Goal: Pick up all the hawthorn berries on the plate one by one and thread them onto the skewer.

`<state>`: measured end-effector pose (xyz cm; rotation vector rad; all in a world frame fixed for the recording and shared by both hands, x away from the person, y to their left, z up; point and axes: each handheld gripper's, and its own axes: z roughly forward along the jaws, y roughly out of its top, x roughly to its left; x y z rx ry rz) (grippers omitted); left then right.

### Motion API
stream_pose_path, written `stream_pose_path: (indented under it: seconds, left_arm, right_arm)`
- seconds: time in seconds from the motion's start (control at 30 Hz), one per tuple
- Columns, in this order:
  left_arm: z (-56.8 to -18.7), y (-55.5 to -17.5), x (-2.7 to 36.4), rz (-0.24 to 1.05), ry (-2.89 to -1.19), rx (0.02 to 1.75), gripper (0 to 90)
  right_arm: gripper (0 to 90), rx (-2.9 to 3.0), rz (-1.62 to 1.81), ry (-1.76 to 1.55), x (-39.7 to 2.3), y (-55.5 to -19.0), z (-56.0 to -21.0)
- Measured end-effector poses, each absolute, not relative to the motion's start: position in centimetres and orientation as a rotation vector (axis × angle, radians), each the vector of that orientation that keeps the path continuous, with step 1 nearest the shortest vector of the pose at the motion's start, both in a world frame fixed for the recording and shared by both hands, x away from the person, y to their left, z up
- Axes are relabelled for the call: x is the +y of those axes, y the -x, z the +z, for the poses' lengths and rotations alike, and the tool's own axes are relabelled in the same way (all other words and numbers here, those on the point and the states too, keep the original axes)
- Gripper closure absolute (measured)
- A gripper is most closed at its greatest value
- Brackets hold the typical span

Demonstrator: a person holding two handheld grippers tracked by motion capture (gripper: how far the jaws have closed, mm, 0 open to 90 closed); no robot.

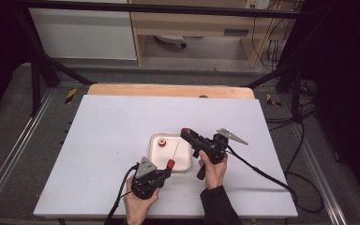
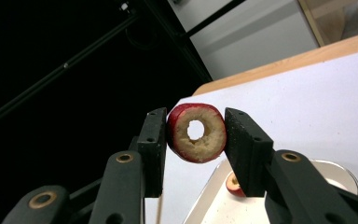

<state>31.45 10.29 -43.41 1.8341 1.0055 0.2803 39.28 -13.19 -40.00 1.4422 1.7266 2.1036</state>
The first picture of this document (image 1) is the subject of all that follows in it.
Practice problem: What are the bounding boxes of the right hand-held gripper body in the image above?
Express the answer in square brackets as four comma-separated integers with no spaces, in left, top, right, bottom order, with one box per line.
[193,127,249,181]

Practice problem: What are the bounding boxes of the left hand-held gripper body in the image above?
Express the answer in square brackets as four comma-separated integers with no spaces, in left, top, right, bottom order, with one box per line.
[131,157,164,200]

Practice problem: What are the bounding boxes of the hand-held gripper cable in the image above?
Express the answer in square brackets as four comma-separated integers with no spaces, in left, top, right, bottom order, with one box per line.
[226,145,299,206]
[105,163,141,225]

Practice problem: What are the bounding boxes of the white cabinet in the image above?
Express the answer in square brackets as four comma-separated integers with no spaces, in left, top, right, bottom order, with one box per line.
[29,7,138,61]

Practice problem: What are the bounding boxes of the black floor cable loop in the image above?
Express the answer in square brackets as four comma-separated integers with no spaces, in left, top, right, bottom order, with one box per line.
[284,120,325,215]

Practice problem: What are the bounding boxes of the white power outlet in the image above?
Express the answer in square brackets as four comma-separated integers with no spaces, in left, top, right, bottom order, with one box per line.
[245,0,271,10]

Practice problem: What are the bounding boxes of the white table board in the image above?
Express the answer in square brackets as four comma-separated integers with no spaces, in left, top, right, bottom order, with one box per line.
[33,95,298,219]

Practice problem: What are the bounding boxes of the thin wooden skewer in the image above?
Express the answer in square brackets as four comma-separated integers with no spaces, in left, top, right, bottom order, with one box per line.
[170,140,181,161]

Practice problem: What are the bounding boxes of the chair base with caster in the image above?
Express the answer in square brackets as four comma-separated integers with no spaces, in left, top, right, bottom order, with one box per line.
[154,34,188,49]

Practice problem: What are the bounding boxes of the person's right hand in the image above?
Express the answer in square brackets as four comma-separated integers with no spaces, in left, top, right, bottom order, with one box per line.
[199,151,229,190]

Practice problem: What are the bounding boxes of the left hand-held gripper cable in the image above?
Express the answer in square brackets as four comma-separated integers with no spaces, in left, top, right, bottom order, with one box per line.
[105,163,141,225]

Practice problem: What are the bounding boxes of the hanging black cables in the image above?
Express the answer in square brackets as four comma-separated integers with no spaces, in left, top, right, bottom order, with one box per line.
[250,0,296,71]

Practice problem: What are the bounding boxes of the white square tray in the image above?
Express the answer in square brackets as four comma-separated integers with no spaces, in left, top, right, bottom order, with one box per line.
[148,132,192,173]

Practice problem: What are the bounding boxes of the aluminium floor rail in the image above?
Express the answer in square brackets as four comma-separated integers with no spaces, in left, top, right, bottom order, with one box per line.
[0,88,56,208]
[292,121,349,225]

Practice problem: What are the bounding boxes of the yellow black floor tape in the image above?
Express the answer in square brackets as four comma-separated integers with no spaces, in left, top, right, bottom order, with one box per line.
[64,87,78,105]
[265,93,282,108]

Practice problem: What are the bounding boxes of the right hand-held gripper cable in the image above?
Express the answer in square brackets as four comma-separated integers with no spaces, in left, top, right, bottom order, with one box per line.
[226,145,299,206]

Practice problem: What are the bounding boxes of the person's left hand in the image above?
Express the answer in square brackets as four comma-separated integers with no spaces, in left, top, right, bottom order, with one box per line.
[123,176,161,225]

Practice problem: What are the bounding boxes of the light wooden desk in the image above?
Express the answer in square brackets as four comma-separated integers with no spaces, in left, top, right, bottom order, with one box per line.
[127,0,296,69]

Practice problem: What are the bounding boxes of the wooden table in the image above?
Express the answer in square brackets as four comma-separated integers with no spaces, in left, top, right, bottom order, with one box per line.
[87,82,256,100]

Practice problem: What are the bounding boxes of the black metal frame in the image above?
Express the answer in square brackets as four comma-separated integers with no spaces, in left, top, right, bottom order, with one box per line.
[12,0,308,117]

